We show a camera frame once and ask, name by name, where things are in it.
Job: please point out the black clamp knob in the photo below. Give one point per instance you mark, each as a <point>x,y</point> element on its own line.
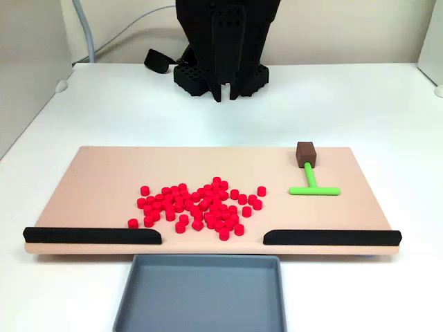
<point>157,61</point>

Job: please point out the red cylindrical pellet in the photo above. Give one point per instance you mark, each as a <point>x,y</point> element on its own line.
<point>155,215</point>
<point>141,203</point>
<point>145,190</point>
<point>180,226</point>
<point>224,234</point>
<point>170,215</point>
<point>234,194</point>
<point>234,218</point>
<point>133,223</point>
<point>211,223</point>
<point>246,211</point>
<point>151,199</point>
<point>229,224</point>
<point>147,209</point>
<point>166,191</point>
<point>242,199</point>
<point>252,198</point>
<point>197,225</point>
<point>239,229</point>
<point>149,221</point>
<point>183,218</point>
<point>257,204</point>
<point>219,226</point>
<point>216,180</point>
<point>261,191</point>
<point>224,185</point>

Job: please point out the small white round foot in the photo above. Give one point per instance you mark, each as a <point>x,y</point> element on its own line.
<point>439,91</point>
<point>61,85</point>

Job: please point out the peach rectangular board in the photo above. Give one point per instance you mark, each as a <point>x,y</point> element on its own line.
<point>104,180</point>

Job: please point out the white side panel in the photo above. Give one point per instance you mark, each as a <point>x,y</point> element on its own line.
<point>31,86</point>
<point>432,41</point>

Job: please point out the grey rectangular tray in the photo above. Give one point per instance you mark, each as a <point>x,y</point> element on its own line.
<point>204,297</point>

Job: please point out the black edge rail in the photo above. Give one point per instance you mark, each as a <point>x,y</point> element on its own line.
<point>86,236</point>
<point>332,238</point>

